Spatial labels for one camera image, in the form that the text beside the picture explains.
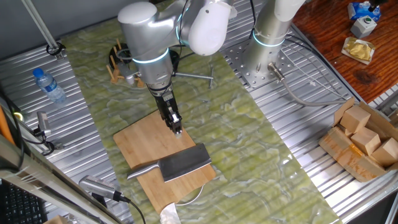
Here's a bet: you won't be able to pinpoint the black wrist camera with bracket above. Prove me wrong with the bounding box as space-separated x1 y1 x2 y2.
118 60 140 86

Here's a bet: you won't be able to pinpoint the blue tissue pack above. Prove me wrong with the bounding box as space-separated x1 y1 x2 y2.
347 1 382 22

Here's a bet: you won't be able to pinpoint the clear water bottle blue label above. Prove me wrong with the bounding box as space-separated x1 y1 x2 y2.
32 67 68 104

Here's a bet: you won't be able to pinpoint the aluminium frame bar with bracket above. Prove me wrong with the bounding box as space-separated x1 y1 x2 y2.
0 133 125 224

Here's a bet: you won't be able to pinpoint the wooden knife rack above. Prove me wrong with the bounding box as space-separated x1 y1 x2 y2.
105 39 146 88

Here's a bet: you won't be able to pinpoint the green marble pattern mat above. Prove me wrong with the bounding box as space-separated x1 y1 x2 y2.
60 0 345 224

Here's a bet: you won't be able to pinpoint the black device cable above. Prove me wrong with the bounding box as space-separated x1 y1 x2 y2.
113 191 147 224

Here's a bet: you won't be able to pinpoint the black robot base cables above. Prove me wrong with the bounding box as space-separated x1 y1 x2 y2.
248 0 257 40

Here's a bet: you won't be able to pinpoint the grey emergency button box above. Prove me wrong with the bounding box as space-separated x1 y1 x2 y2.
350 15 377 39

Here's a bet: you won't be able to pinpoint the light wooden cube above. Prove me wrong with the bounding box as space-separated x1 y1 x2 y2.
350 126 382 156
371 138 398 167
340 105 371 134

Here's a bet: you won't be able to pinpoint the brown cardboard box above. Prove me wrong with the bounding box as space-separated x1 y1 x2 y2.
318 96 398 183

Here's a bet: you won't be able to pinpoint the crumpled white tissue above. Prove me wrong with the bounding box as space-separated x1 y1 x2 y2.
159 202 182 224

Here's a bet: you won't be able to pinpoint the black keyboard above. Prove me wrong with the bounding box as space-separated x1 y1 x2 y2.
0 180 47 224

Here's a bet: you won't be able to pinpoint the slanted aluminium pole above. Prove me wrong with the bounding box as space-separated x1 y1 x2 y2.
21 0 65 60

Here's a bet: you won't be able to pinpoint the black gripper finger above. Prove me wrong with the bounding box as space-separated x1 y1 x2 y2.
162 115 177 135
170 111 184 138

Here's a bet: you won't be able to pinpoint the small camera on metal mount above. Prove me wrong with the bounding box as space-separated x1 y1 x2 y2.
32 111 65 156

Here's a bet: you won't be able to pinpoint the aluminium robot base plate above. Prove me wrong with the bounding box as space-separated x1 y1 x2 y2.
222 40 296 88

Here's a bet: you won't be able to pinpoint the silver ribbed handheld device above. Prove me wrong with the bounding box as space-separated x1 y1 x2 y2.
78 175 121 202

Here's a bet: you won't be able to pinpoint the stainless steel cleaver knife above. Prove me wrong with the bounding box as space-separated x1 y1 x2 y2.
126 142 213 184

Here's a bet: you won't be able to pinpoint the bamboo cutting board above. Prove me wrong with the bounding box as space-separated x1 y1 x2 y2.
113 110 217 214

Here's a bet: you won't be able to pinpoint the large light wooden block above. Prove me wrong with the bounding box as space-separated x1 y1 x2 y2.
43 214 68 224

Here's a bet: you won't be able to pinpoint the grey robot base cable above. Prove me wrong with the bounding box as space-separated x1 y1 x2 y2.
267 62 349 107

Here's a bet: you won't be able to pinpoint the gold foil packet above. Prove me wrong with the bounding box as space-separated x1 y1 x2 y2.
341 36 376 65

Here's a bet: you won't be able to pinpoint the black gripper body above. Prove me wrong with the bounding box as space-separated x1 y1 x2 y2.
148 81 180 119

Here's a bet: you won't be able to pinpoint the black C-clamp with steel screw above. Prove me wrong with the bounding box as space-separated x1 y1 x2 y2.
108 42 215 90

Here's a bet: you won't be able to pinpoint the black cable ring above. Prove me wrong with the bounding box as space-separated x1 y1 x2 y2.
45 42 67 57

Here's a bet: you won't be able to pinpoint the orange cable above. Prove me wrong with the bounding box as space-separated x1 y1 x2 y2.
0 105 16 146

